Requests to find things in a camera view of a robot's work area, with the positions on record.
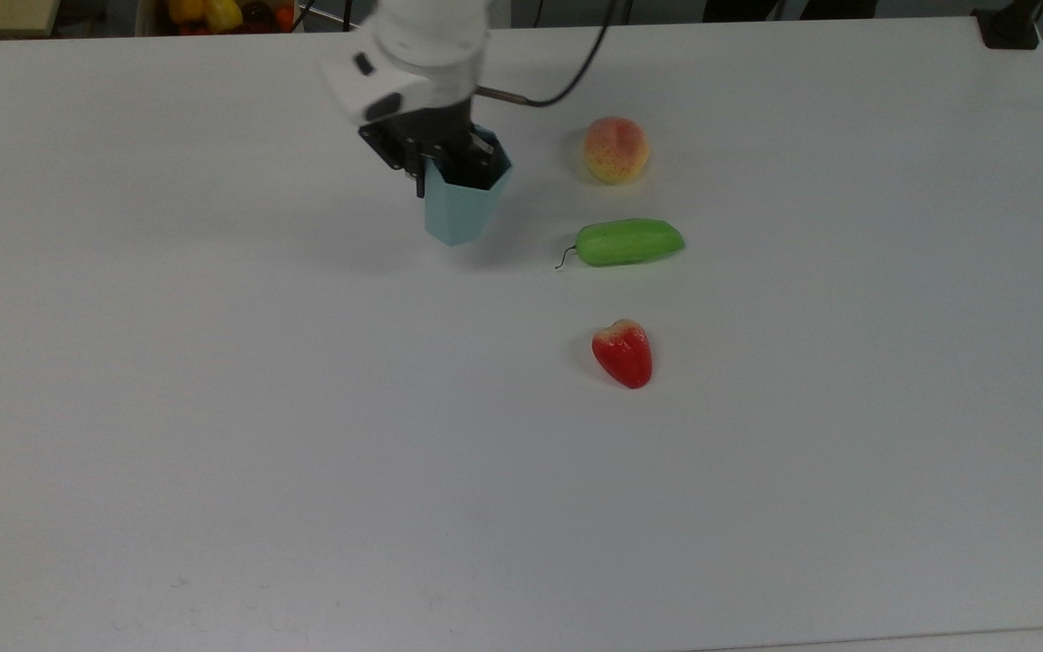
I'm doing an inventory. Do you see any light blue faceted mug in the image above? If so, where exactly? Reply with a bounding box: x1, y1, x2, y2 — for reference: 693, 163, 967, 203
423, 127, 515, 247

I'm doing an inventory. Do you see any green toy cucumber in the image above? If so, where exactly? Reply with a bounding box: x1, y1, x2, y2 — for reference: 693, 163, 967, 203
555, 218, 686, 271

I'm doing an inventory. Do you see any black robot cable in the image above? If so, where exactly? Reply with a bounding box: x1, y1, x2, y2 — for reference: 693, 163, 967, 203
474, 0, 618, 109

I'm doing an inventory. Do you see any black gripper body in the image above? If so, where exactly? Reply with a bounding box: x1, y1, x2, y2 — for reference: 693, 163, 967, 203
359, 98, 497, 175

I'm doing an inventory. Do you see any bin of toy fruit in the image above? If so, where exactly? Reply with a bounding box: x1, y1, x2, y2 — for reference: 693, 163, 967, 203
137, 0, 307, 36

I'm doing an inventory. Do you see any orange yellow toy peach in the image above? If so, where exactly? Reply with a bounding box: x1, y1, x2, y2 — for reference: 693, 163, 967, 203
583, 116, 651, 186

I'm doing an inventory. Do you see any yellow toy pepper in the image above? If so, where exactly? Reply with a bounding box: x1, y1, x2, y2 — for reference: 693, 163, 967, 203
167, 0, 244, 34

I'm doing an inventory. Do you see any red toy strawberry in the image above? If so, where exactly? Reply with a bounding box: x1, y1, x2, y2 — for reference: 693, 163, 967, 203
591, 319, 654, 390

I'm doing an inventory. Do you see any black table clamp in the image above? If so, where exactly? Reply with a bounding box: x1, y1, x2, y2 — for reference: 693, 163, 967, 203
974, 0, 1043, 51

